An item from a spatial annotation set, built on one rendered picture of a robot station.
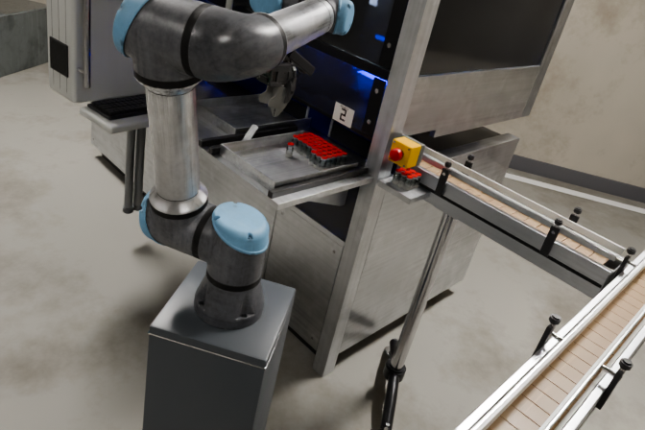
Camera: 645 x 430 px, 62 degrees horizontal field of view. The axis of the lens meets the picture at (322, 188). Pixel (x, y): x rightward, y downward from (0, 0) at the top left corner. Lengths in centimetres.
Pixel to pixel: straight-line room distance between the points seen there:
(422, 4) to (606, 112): 340
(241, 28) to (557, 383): 81
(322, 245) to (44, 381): 105
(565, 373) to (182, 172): 80
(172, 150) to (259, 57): 26
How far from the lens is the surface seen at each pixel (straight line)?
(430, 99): 175
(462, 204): 167
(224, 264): 109
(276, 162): 165
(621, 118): 486
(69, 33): 208
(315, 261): 200
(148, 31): 88
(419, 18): 157
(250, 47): 85
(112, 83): 219
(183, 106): 95
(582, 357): 120
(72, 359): 221
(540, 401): 105
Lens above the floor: 158
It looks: 27 degrees down
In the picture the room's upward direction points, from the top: 13 degrees clockwise
